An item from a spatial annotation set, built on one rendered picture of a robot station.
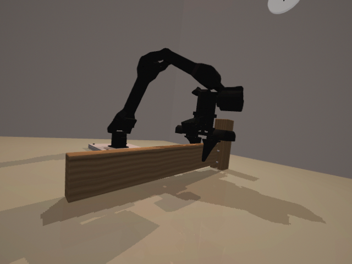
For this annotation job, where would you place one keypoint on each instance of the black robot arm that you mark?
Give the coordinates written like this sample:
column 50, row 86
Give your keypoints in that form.
column 226, row 98

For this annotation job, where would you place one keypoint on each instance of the brown wooden post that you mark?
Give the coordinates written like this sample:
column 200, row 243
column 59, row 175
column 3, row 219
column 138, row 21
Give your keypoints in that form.
column 224, row 147

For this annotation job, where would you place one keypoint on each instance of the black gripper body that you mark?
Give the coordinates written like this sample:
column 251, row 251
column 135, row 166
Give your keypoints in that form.
column 212, row 133

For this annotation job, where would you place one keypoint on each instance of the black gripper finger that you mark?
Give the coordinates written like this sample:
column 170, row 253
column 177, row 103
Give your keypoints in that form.
column 208, row 145
column 193, row 140

